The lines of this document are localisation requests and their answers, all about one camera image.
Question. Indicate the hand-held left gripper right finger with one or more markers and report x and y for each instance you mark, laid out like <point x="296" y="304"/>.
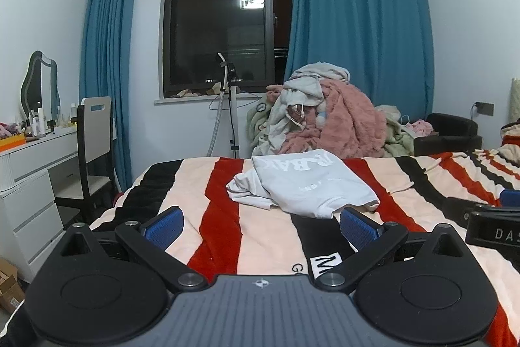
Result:
<point x="359" y="227"/>

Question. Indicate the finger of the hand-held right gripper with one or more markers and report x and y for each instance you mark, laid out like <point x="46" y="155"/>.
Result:
<point x="511" y="197"/>

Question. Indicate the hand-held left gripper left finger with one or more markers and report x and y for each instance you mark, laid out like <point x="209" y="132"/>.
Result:
<point x="164" y="227"/>

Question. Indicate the white t-shirt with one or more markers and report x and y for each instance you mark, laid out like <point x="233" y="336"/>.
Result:
<point x="308" y="184"/>

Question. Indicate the black armchair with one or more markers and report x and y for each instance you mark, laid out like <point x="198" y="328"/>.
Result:
<point x="451" y="127"/>

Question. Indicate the red black cream striped blanket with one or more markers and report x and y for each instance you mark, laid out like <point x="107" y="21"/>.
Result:
<point x="260" y="233"/>

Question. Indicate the pale green crumpled cloth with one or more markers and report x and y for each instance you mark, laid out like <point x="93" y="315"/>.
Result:
<point x="396" y="137"/>

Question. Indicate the pink fluffy blanket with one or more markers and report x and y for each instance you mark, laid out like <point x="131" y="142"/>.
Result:
<point x="353" y="119"/>

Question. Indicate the small pink cloth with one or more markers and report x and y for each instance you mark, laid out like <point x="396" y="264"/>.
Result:
<point x="420" y="126"/>

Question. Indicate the black and white chair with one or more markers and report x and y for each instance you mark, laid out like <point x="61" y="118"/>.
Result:
<point x="95" y="131"/>

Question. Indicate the garment steamer stand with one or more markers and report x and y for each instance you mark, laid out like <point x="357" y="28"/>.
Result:
<point x="234" y="119"/>

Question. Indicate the beige crumpled cloth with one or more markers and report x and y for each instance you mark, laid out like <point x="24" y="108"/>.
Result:
<point x="187" y="93"/>

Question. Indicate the white vanity desk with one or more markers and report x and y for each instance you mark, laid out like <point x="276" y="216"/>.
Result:
<point x="28" y="200"/>

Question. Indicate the pale green patched fleece garment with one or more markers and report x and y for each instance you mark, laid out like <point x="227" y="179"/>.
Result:
<point x="258" y="119"/>

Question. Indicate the grey hoodie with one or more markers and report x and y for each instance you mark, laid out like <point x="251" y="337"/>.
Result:
<point x="304" y="87"/>

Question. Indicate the group of cosmetic bottles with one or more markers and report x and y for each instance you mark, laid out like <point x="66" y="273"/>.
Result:
<point x="40" y="121"/>

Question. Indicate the cardboard box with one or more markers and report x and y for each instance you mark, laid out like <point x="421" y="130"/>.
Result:
<point x="10" y="286"/>

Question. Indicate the blue curtain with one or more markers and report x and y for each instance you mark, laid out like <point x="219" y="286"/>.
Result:
<point x="105" y="66"/>
<point x="357" y="13"/>

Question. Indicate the orange box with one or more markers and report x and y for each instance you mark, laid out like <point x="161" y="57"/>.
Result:
<point x="12" y="143"/>

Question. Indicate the wavy framed vanity mirror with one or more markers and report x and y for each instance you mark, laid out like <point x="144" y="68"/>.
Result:
<point x="40" y="82"/>

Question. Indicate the black wall socket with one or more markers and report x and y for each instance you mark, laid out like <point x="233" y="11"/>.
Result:
<point x="485" y="108"/>

